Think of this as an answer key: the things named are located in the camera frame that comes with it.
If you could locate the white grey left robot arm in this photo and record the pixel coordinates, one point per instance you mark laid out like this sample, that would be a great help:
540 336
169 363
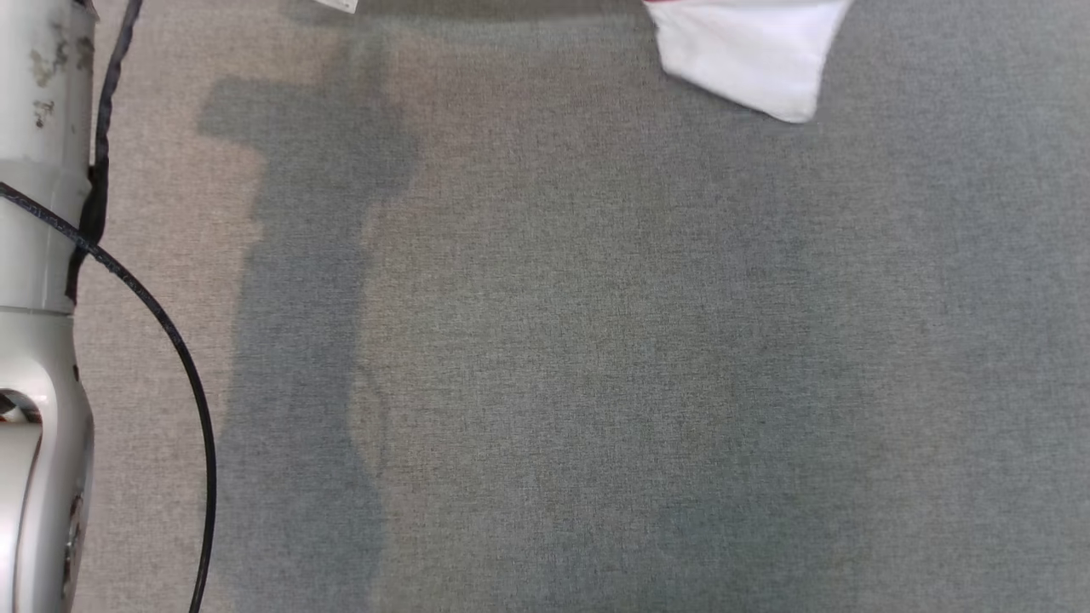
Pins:
34 238

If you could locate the white cloth garment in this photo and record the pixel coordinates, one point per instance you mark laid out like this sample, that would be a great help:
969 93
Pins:
749 51

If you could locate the small white label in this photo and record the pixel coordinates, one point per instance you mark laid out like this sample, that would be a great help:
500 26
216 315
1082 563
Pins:
339 5

